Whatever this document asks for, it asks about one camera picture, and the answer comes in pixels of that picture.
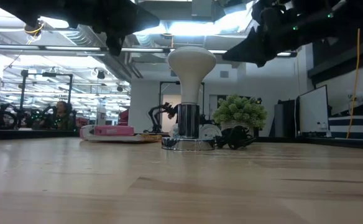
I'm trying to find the background black frame rig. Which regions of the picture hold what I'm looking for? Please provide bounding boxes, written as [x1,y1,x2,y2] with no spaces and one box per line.
[18,70,75,130]

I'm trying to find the ceiling cable reel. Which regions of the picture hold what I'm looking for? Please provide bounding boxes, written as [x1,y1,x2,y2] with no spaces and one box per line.
[23,21,45,44]

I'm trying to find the white lightbulb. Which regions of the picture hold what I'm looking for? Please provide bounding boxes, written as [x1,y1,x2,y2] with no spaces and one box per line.
[167,46,218,105]

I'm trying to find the white board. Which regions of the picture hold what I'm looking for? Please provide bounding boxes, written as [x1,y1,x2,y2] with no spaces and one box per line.
[295,85,331,138]

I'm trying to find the grey cabinet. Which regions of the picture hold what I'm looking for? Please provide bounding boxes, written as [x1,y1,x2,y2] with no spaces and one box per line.
[273,99,298,138]

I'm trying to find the person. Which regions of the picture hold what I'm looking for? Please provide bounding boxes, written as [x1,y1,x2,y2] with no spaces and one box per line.
[49,100,76,131]

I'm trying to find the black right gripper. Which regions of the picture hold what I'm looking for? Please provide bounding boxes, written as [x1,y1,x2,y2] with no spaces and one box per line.
[221,0,341,68]

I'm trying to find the chrome lamp base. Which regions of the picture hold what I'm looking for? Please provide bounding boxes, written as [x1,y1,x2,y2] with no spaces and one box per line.
[161,103,216,152]

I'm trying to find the green potted plant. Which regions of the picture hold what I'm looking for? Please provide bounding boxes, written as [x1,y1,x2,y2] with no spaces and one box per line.
[211,94,269,138]

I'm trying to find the thin yellow cable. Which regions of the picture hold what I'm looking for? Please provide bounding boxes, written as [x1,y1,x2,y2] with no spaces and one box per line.
[345,27,362,140]

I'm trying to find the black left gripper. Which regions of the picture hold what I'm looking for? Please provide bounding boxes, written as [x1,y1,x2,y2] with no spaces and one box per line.
[60,0,161,57]

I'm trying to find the black power cord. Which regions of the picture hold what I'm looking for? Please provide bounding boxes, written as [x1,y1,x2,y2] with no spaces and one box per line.
[214,124,257,151]

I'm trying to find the navy white striped bin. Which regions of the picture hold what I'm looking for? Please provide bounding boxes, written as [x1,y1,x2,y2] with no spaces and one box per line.
[328,115,363,140]

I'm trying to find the pink stapler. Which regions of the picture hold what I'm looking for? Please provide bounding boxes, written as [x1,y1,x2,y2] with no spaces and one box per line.
[79,124,136,141]

